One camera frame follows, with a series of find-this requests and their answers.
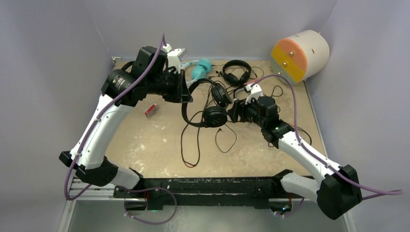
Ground white and black headphones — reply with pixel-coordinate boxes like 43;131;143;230
234;84;264;104

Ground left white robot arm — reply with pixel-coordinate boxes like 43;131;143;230
59;44;193;198

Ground black headphones with pink mic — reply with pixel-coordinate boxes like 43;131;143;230
212;59;264;87

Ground teal cat ear headphones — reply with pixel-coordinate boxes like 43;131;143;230
181;59;212;83

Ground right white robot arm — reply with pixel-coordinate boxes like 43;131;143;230
228;96;363;219

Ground small red object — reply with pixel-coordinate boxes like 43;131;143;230
145;104;157;118

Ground round drawer cabinet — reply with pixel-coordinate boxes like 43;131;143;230
270;30;330;85

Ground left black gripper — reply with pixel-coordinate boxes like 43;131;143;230
146;68;193;102

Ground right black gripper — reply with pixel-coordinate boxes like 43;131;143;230
226;94;265;128

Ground black headphones with cable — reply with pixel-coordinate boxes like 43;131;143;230
180;77;238;169

